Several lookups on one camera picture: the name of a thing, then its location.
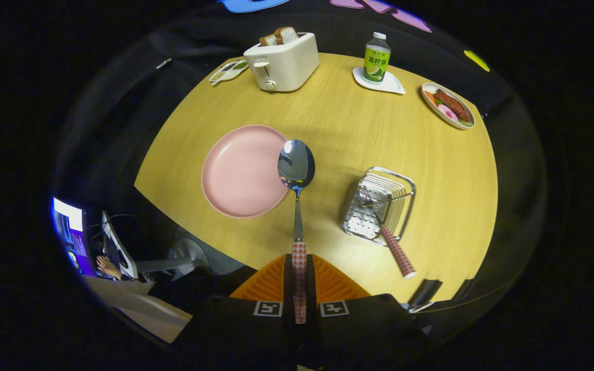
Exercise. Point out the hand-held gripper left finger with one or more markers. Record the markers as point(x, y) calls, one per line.
point(287, 278)

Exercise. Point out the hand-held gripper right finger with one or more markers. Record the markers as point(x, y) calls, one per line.
point(310, 281)

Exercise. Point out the metal drain basket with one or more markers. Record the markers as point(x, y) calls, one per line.
point(364, 226)

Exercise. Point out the grey metal stand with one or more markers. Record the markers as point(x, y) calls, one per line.
point(188, 257)

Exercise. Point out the pink plate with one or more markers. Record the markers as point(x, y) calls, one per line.
point(240, 175)

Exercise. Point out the computer keyboard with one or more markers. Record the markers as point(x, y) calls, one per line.
point(116, 242)

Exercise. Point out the white food plate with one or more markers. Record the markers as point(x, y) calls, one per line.
point(442, 119)

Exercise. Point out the white toaster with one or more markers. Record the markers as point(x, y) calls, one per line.
point(292, 67)

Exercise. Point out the white square coaster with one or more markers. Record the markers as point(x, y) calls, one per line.
point(392, 85)

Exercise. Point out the white divided condiment dish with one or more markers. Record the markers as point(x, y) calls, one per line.
point(230, 72)

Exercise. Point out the pink round food slice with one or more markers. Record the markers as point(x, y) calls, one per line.
point(449, 114)

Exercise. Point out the orange carrot slice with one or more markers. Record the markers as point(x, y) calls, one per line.
point(431, 98)

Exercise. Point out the computer monitor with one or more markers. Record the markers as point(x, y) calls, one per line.
point(72, 232)

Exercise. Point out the brown meat piece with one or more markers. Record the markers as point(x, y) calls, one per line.
point(451, 104)

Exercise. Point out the green tea bottle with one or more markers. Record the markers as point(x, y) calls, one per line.
point(377, 64)

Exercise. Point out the small toast bread slice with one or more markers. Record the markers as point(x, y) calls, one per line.
point(268, 40)

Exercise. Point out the large toast bread slice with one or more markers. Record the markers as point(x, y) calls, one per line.
point(286, 35)

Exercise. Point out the silver metal clip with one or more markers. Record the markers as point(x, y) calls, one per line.
point(163, 63)

